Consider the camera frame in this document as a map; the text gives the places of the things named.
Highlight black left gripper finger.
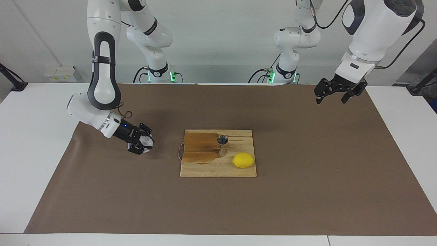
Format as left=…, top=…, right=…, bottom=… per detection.
left=341, top=85, right=368, bottom=104
left=314, top=78, right=337, bottom=105

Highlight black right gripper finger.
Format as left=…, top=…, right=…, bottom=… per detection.
left=136, top=122, right=153, bottom=136
left=127, top=141, right=146, bottom=155

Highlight steel jigger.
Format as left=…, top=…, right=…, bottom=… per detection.
left=217, top=135, right=229, bottom=157

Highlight brown paper mat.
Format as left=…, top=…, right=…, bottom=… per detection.
left=24, top=83, right=437, bottom=236

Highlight black clamp stand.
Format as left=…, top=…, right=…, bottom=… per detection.
left=409, top=68, right=437, bottom=95
left=0, top=63, right=28, bottom=92

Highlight wooden cutting board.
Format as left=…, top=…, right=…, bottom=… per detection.
left=178, top=129, right=257, bottom=178

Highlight yellow lemon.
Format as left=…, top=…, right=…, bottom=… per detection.
left=232, top=152, right=255, bottom=168

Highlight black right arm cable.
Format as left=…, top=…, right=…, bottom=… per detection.
left=116, top=102, right=134, bottom=121

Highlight black right base cables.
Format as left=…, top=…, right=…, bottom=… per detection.
left=132, top=67, right=151, bottom=83

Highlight black base cables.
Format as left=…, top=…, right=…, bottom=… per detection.
left=248, top=53, right=275, bottom=83
left=132, top=67, right=151, bottom=83

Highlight black left base cables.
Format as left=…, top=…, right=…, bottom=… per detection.
left=248, top=53, right=275, bottom=83

